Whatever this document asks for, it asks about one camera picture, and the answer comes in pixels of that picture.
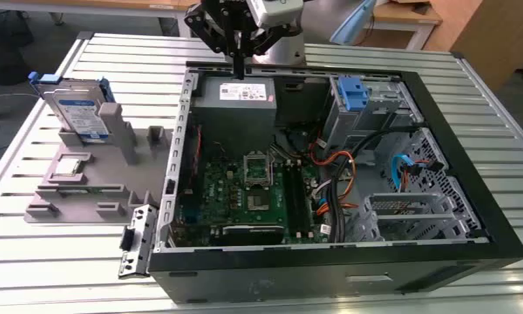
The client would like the silver CPU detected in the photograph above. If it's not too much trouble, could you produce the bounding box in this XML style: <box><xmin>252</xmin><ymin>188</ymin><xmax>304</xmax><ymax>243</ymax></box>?
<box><xmin>55</xmin><ymin>158</ymin><xmax>85</xmax><ymax>176</ymax></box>

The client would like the green motherboard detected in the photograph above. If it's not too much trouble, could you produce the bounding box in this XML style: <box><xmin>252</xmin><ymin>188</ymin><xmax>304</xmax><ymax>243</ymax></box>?
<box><xmin>173</xmin><ymin>148</ymin><xmax>333</xmax><ymax>245</ymax></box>

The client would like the grey parts rack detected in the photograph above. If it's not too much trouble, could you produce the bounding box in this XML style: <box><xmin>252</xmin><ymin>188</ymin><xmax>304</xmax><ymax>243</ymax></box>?
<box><xmin>21</xmin><ymin>103</ymin><xmax>176</xmax><ymax>226</ymax></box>

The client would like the black cable bundle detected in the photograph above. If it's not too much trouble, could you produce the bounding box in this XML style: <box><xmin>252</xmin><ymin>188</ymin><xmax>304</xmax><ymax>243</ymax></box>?
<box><xmin>330</xmin><ymin>126</ymin><xmax>424</xmax><ymax>245</ymax></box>

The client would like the square bare chipset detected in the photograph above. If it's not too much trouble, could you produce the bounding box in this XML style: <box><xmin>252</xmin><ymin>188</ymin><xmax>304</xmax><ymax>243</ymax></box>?
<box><xmin>246</xmin><ymin>192</ymin><xmax>274</xmax><ymax>213</ymax></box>

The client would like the grey hinged slot bracket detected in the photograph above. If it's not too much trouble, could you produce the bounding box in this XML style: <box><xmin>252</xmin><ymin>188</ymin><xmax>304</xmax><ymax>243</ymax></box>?
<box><xmin>117</xmin><ymin>202</ymin><xmax>154</xmax><ymax>279</ymax></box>

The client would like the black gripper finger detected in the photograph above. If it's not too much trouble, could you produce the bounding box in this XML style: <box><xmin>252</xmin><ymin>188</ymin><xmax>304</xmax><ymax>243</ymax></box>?
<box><xmin>238</xmin><ymin>16</ymin><xmax>301</xmax><ymax>81</ymax></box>
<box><xmin>184</xmin><ymin>5</ymin><xmax>241</xmax><ymax>81</ymax></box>

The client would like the blue drive latch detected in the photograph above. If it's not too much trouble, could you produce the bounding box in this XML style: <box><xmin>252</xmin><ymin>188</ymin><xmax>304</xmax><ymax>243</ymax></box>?
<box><xmin>337</xmin><ymin>77</ymin><xmax>370</xmax><ymax>112</ymax></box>

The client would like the grey optical drive cage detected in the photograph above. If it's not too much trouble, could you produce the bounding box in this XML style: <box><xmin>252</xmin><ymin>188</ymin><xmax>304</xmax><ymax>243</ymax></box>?
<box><xmin>322</xmin><ymin>75</ymin><xmax>424</xmax><ymax>154</ymax></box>

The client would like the white frame wooden desk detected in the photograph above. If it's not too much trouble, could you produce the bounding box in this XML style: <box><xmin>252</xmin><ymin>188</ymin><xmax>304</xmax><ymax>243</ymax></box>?
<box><xmin>365</xmin><ymin>0</ymin><xmax>445</xmax><ymax>50</ymax></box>
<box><xmin>8</xmin><ymin>0</ymin><xmax>193</xmax><ymax>37</ymax></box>

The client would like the thin red wire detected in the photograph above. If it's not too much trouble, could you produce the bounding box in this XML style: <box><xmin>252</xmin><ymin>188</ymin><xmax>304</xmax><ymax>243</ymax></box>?
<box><xmin>181</xmin><ymin>126</ymin><xmax>202</xmax><ymax>197</ymax></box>

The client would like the black open PC case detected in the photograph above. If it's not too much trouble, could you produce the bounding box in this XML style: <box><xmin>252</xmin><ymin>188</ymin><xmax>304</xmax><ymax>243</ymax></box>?
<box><xmin>148</xmin><ymin>60</ymin><xmax>523</xmax><ymax>305</ymax></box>

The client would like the green RAM stick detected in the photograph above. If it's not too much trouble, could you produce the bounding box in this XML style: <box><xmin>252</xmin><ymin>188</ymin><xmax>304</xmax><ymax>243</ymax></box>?
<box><xmin>56</xmin><ymin>186</ymin><xmax>108</xmax><ymax>194</ymax></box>

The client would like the black graphics card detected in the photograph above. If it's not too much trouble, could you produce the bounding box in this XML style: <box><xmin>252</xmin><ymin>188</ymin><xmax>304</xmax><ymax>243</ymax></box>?
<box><xmin>209</xmin><ymin>224</ymin><xmax>285</xmax><ymax>246</ymax></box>

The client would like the black RAM slot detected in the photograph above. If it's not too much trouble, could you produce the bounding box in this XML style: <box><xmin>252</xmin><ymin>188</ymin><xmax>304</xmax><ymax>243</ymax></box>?
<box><xmin>285</xmin><ymin>159</ymin><xmax>302</xmax><ymax>238</ymax></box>
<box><xmin>294</xmin><ymin>159</ymin><xmax>314</xmax><ymax>238</ymax></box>

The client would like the grey metal disk bay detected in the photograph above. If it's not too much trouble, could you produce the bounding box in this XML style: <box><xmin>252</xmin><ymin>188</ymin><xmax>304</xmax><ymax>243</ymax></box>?
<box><xmin>346</xmin><ymin>192</ymin><xmax>481</xmax><ymax>243</ymax></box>

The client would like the CPU socket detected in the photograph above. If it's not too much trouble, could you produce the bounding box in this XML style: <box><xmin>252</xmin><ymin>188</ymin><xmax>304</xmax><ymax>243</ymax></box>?
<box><xmin>242</xmin><ymin>150</ymin><xmax>274</xmax><ymax>190</ymax></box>

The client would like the grey power supply unit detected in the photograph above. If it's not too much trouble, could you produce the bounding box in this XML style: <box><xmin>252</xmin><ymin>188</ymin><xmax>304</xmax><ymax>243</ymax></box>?
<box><xmin>190</xmin><ymin>75</ymin><xmax>278</xmax><ymax>154</ymax></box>

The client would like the white floor cable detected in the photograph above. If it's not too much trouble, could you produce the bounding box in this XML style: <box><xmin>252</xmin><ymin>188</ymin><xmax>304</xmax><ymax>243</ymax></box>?
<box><xmin>0</xmin><ymin>93</ymin><xmax>40</xmax><ymax>124</ymax></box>

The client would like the disk power wire black connector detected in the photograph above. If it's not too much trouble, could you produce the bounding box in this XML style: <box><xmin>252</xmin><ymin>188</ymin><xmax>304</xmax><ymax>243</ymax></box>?
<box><xmin>401</xmin><ymin>159</ymin><xmax>446</xmax><ymax>179</ymax></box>

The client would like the blue data wire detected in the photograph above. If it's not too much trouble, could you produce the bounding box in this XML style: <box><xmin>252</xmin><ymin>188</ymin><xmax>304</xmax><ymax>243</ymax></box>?
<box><xmin>390</xmin><ymin>152</ymin><xmax>414</xmax><ymax>192</ymax></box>

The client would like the orange yellow power wire bundle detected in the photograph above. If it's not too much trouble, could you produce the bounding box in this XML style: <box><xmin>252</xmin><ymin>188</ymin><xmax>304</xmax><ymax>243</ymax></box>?
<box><xmin>309</xmin><ymin>139</ymin><xmax>360</xmax><ymax>218</ymax></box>

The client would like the hard disk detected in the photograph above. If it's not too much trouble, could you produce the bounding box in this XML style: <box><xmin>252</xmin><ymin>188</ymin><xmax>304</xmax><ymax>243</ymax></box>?
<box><xmin>28</xmin><ymin>72</ymin><xmax>115</xmax><ymax>145</ymax></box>

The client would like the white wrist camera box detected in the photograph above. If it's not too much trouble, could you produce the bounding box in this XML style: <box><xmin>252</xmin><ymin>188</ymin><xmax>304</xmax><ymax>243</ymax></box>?
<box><xmin>245</xmin><ymin>0</ymin><xmax>305</xmax><ymax>29</ymax></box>

